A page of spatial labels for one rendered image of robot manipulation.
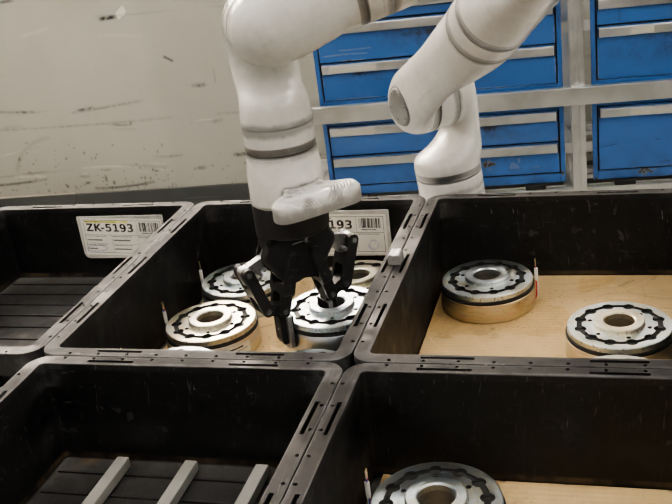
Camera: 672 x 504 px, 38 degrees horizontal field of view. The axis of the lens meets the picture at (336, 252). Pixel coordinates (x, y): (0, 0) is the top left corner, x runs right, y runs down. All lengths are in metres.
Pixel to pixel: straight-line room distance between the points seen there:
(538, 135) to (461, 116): 1.63
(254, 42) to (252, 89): 0.07
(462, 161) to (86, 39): 2.91
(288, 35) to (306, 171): 0.13
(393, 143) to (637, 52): 0.75
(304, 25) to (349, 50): 2.03
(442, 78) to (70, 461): 0.62
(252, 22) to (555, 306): 0.47
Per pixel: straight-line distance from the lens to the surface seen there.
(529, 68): 2.90
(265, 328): 1.12
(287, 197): 0.90
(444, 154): 1.33
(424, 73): 1.23
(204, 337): 1.06
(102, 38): 4.06
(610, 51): 2.90
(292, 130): 0.91
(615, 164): 2.99
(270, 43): 0.87
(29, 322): 1.27
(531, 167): 2.98
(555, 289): 1.14
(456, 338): 1.04
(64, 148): 4.26
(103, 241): 1.32
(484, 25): 1.09
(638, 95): 2.90
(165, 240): 1.14
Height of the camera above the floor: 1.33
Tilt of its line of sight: 23 degrees down
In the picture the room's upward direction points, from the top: 8 degrees counter-clockwise
